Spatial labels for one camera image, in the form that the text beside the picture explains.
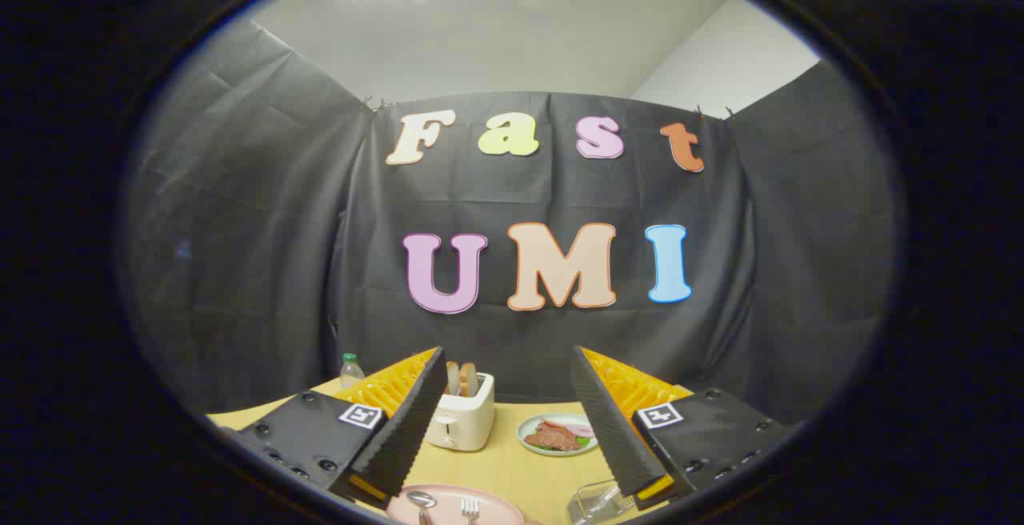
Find wooden handled metal spoon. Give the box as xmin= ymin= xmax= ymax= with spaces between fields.
xmin=406 ymin=490 xmax=438 ymax=525

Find cream toaster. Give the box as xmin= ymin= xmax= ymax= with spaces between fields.
xmin=426 ymin=373 xmax=495 ymax=452

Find wire cutlery rack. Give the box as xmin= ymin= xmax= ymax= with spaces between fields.
xmin=568 ymin=479 xmax=637 ymax=525

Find brown meat slices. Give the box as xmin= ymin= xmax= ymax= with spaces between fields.
xmin=526 ymin=421 xmax=581 ymax=452

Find pale green plate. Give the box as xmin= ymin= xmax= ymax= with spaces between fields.
xmin=517 ymin=413 xmax=599 ymax=457

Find pink plate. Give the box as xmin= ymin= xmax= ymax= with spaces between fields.
xmin=386 ymin=483 xmax=525 ymax=525

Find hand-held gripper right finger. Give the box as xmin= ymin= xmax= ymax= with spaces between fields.
xmin=570 ymin=345 xmax=797 ymax=510

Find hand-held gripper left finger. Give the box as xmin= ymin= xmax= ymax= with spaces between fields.
xmin=214 ymin=347 xmax=449 ymax=510

